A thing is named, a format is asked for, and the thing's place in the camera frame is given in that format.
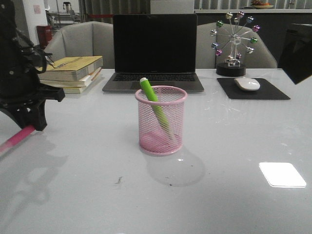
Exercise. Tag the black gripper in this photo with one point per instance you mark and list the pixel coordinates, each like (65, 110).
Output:
(22, 95)

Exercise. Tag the pink highlighter pen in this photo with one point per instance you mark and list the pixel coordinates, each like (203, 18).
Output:
(16, 139)

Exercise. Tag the green highlighter pen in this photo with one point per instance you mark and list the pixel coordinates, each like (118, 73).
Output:
(152, 97)

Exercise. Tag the pink mesh pen holder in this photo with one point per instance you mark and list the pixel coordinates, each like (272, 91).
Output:
(152, 137)

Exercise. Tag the bottom book in stack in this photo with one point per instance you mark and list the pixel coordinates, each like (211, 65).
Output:
(75, 90)

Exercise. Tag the book in stack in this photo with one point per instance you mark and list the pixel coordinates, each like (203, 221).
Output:
(66, 83)
(75, 90)

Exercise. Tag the middle book in stack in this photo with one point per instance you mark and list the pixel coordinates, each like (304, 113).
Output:
(66, 83)

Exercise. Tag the top yellow book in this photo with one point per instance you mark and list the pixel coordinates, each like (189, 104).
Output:
(72, 68)

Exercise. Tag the red bin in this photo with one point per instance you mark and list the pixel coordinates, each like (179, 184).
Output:
(44, 35)

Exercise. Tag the grey armchair behind laptop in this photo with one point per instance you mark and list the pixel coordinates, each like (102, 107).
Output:
(84, 39)

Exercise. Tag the red barrier tape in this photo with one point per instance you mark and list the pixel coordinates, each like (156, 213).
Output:
(100, 16)

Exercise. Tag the grey open laptop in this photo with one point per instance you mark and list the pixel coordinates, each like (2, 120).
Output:
(159, 47)

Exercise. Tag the grey armchair behind toy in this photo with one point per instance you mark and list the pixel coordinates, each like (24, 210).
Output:
(258, 53)

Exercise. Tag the ferris wheel kinetic desk toy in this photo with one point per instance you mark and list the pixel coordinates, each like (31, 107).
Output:
(232, 66)

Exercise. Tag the white computer mouse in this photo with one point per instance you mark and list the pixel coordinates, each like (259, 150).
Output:
(247, 84)

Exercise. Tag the black mouse pad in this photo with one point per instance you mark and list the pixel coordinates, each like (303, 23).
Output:
(267, 91)

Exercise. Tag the fruit bowl on counter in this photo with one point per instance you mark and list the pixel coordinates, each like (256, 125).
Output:
(259, 4)

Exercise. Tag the pink paper wall notice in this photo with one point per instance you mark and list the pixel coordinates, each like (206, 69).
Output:
(37, 9)

